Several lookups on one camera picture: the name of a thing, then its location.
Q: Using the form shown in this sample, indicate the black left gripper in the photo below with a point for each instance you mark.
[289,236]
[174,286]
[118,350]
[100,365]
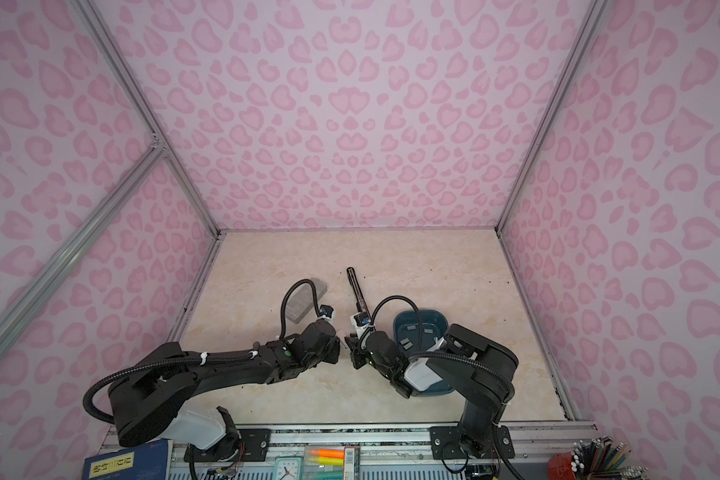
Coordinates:
[336,344]

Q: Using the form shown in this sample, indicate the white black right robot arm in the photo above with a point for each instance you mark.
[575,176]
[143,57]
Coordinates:
[480,370]

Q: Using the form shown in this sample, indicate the pencil holder with pencils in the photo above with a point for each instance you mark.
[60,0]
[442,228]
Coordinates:
[596,459]

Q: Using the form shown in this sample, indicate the teal plastic tray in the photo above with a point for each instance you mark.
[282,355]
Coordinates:
[421,333]

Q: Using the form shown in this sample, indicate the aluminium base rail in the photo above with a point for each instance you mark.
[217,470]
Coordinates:
[404,450]

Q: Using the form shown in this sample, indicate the teal alarm clock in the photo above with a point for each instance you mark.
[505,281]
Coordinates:
[288,468]

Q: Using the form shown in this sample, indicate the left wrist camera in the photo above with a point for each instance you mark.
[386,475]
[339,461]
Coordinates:
[327,313]

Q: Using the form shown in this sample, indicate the grey stone block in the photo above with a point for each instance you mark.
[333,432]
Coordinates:
[300,302]

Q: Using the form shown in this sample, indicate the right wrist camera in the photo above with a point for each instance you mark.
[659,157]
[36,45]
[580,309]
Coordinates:
[361,322]

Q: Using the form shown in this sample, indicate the highlighter pen set box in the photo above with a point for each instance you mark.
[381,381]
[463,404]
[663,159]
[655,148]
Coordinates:
[332,462]

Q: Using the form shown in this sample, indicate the blue book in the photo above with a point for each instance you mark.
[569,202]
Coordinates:
[148,461]

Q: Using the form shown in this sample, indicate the black long stapler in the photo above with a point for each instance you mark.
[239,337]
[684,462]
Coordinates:
[360,301]

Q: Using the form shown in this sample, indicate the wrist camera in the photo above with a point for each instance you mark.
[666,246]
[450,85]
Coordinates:
[361,322]
[327,313]

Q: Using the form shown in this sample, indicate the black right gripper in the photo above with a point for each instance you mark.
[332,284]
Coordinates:
[356,351]

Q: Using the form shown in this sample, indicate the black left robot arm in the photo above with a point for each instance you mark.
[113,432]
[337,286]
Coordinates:
[150,400]

